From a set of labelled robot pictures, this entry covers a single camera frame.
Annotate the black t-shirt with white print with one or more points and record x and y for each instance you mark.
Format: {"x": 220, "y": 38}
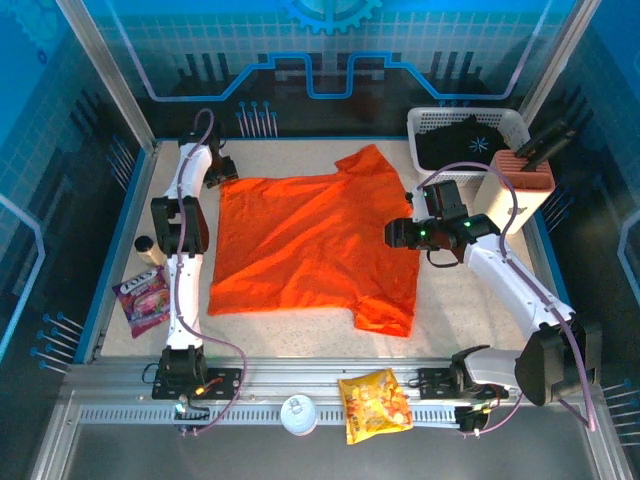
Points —
{"x": 450, "y": 147}

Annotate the small beige bottle black cap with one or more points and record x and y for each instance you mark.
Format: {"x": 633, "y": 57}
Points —
{"x": 145, "y": 247}

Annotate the aluminium corner post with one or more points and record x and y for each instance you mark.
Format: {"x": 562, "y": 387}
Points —
{"x": 557, "y": 60}
{"x": 111, "y": 75}

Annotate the orange t-shirt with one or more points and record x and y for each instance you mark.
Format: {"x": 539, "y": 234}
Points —
{"x": 300, "y": 240}

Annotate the white and pink knife block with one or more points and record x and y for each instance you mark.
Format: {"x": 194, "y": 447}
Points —
{"x": 530, "y": 200}

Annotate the purple candy bag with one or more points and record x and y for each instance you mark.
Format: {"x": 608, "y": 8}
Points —
{"x": 145, "y": 300}

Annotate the aluminium table frame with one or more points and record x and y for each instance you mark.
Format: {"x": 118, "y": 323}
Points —
{"x": 320, "y": 367}

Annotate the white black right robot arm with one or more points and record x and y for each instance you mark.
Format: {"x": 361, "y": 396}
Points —
{"x": 510, "y": 285}

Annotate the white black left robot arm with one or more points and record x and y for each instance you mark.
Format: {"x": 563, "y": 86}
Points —
{"x": 187, "y": 280}

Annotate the white plastic basket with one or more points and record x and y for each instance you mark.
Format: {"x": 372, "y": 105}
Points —
{"x": 435, "y": 117}

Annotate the yellow snack bag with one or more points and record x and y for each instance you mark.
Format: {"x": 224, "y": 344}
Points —
{"x": 375, "y": 405}

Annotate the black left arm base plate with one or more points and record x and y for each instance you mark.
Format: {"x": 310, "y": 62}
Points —
{"x": 227, "y": 376}

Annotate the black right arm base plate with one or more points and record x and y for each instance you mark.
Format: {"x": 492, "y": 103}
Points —
{"x": 430, "y": 380}

